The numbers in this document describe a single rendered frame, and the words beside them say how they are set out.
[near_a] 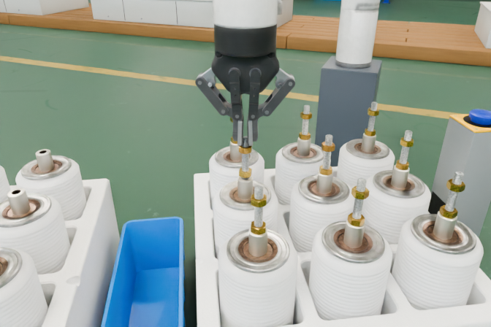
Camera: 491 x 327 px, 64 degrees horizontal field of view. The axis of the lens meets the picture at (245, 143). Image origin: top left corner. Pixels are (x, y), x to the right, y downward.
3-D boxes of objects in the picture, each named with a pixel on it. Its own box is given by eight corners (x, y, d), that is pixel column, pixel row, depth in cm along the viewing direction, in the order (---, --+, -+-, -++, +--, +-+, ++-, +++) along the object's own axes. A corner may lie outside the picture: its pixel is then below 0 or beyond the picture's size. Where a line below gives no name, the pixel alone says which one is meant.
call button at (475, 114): (462, 120, 68) (465, 109, 67) (483, 119, 69) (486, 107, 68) (476, 129, 65) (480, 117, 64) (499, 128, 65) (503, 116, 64)
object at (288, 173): (330, 247, 75) (340, 163, 67) (282, 255, 72) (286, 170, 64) (310, 217, 83) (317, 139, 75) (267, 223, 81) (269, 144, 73)
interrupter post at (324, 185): (333, 190, 60) (335, 171, 58) (328, 197, 58) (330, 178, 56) (318, 185, 61) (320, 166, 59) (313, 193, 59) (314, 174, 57)
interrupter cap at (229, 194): (215, 210, 55) (214, 206, 55) (224, 181, 62) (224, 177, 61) (269, 214, 54) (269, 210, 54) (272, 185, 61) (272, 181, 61)
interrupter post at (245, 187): (236, 201, 57) (235, 181, 56) (238, 192, 59) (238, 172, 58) (252, 202, 57) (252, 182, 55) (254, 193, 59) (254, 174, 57)
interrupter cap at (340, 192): (355, 186, 61) (356, 182, 60) (340, 212, 55) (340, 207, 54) (309, 174, 64) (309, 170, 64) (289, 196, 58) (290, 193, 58)
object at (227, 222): (210, 306, 62) (205, 212, 54) (222, 263, 71) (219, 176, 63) (272, 313, 61) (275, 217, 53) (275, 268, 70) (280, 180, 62)
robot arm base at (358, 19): (338, 58, 110) (345, -7, 103) (372, 60, 107) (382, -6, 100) (332, 66, 103) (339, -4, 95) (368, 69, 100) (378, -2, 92)
